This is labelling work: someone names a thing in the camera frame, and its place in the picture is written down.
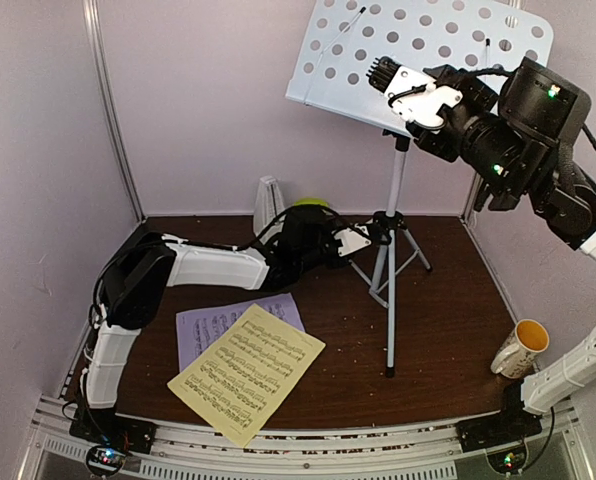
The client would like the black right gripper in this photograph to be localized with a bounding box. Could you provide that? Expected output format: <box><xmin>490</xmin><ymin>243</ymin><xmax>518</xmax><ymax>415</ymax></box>
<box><xmin>405</xmin><ymin>60</ymin><xmax>536</xmax><ymax>198</ymax></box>

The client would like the light blue folding music stand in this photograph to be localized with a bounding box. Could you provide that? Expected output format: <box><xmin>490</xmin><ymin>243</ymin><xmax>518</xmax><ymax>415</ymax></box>
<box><xmin>274</xmin><ymin>1</ymin><xmax>553</xmax><ymax>378</ymax></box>

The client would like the yellow sheet music page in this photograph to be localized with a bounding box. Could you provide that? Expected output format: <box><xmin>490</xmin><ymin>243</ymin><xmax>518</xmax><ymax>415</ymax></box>
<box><xmin>167</xmin><ymin>304</ymin><xmax>325</xmax><ymax>448</ymax></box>

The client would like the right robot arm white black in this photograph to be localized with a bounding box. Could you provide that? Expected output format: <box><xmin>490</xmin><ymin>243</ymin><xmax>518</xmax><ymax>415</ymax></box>
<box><xmin>407</xmin><ymin>57</ymin><xmax>596</xmax><ymax>261</ymax></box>

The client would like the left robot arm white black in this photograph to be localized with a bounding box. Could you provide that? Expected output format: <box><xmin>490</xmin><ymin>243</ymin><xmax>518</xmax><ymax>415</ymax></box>
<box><xmin>78</xmin><ymin>204</ymin><xmax>391</xmax><ymax>444</ymax></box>

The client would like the green plastic bowl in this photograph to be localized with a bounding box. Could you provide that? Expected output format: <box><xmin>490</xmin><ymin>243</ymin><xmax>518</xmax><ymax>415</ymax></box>
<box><xmin>293</xmin><ymin>197</ymin><xmax>329</xmax><ymax>210</ymax></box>

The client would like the white metronome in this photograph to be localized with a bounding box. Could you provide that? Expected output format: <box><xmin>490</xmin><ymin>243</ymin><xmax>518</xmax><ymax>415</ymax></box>
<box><xmin>253</xmin><ymin>176</ymin><xmax>287</xmax><ymax>236</ymax></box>

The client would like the white mug orange inside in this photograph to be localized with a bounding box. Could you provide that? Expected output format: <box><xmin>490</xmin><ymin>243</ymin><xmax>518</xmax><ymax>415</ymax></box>
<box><xmin>490</xmin><ymin>319</ymin><xmax>550</xmax><ymax>380</ymax></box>

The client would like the purple sheet music page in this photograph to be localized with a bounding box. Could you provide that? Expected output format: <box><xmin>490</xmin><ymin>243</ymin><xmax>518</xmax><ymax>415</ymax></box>
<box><xmin>176</xmin><ymin>293</ymin><xmax>305</xmax><ymax>372</ymax></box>

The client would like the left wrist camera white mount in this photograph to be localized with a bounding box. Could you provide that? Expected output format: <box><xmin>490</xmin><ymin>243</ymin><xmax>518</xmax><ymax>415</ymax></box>
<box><xmin>334</xmin><ymin>225</ymin><xmax>372</xmax><ymax>258</ymax></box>

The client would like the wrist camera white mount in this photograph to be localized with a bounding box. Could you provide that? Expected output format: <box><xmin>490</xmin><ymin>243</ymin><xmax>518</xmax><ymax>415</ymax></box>
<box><xmin>367</xmin><ymin>56</ymin><xmax>463</xmax><ymax>132</ymax></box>
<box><xmin>334</xmin><ymin>225</ymin><xmax>372</xmax><ymax>258</ymax></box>

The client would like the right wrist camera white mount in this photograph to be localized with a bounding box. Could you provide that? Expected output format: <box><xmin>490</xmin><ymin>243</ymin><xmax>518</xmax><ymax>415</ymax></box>
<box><xmin>367</xmin><ymin>56</ymin><xmax>463</xmax><ymax>132</ymax></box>

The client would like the right aluminium corner post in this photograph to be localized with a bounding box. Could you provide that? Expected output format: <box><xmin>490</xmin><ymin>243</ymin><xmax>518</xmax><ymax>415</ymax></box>
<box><xmin>461</xmin><ymin>174</ymin><xmax>482</xmax><ymax>225</ymax></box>

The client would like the aluminium corner post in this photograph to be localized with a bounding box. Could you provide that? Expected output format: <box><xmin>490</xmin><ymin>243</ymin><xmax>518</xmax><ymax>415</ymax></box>
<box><xmin>82</xmin><ymin>0</ymin><xmax>146</xmax><ymax>224</ymax></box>
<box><xmin>461</xmin><ymin>174</ymin><xmax>482</xmax><ymax>225</ymax></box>

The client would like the front aluminium frame rail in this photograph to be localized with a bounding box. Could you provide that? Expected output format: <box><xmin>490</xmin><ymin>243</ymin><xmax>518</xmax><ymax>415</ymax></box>
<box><xmin>13</xmin><ymin>397</ymin><xmax>596</xmax><ymax>479</ymax></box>

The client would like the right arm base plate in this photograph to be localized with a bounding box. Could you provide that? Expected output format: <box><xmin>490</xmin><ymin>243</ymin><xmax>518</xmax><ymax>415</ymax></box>
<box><xmin>456</xmin><ymin>411</ymin><xmax>542</xmax><ymax>453</ymax></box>

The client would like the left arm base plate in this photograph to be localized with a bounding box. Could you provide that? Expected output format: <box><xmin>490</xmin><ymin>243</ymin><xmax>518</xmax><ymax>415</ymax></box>
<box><xmin>69</xmin><ymin>416</ymin><xmax>157</xmax><ymax>454</ymax></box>

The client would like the left aluminium corner post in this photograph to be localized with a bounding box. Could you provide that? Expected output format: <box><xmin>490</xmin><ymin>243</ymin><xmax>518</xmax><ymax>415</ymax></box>
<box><xmin>82</xmin><ymin>0</ymin><xmax>146</xmax><ymax>224</ymax></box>

